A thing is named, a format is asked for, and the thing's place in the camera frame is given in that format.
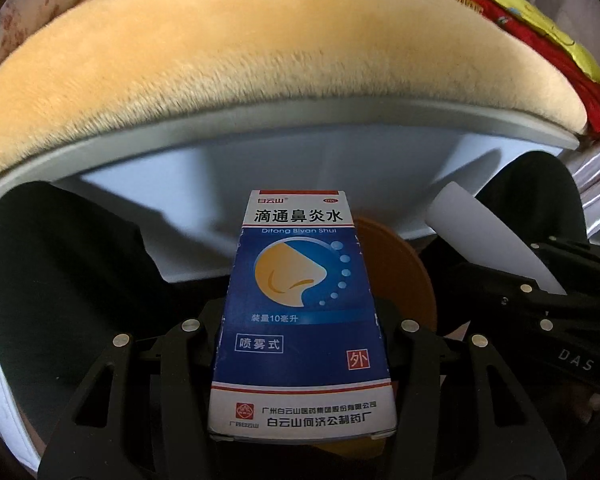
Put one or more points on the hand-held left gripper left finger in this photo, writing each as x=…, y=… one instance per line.
x=200, y=332

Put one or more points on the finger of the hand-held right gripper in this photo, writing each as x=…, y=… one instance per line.
x=580, y=260
x=520, y=305

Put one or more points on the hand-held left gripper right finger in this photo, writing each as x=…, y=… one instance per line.
x=405, y=342

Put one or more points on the brown round object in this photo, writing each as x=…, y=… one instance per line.
x=395, y=280

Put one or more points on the white paper sheet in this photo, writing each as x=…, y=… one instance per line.
x=480, y=230

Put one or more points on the blue medicine box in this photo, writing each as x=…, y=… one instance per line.
x=300, y=310

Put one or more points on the white pleated cloth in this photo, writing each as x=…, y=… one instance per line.
x=595, y=175

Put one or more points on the person's right leg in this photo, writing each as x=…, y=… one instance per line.
x=530, y=185

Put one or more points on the person's leg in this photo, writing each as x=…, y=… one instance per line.
x=80, y=270
x=530, y=185

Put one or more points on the person's left leg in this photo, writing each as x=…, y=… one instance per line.
x=80, y=270

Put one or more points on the yellow printed cloth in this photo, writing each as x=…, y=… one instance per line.
x=555, y=35

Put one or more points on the red cloth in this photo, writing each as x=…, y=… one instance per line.
x=485, y=15

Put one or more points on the tan plush cushion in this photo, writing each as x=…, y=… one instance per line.
x=230, y=60

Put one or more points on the floral quilt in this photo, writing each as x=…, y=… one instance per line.
x=35, y=10

